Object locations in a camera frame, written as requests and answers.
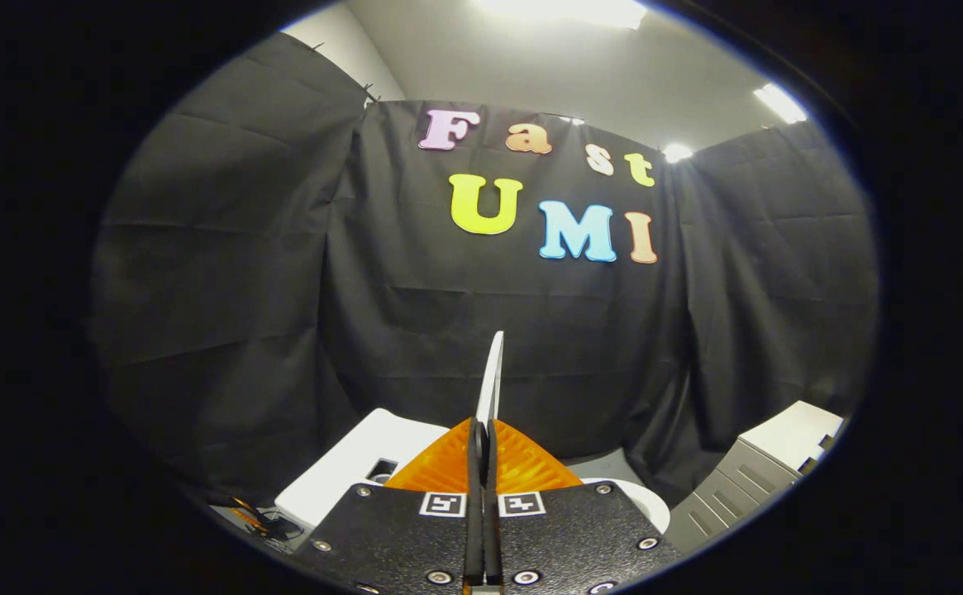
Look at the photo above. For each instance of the large ceiling light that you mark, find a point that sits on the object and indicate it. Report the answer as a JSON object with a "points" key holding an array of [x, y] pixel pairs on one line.
{"points": [[564, 10]]}

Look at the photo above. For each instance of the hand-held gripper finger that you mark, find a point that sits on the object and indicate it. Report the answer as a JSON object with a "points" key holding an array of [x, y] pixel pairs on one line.
{"points": [[493, 529], [473, 529]]}

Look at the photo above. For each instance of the grey cabinet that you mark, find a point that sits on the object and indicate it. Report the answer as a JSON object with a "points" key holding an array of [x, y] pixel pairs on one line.
{"points": [[746, 475]]}

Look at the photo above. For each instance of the small ceiling light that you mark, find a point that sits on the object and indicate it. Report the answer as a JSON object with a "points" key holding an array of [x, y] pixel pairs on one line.
{"points": [[678, 153]]}

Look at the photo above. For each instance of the white toilet lid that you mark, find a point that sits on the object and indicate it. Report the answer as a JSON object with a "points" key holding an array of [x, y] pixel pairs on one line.
{"points": [[491, 380]]}

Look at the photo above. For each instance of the black backdrop cloth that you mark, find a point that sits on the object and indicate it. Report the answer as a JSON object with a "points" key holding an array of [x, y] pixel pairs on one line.
{"points": [[448, 330]]}

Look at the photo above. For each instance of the rectangular ceiling light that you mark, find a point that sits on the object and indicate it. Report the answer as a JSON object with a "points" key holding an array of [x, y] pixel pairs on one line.
{"points": [[781, 103]]}

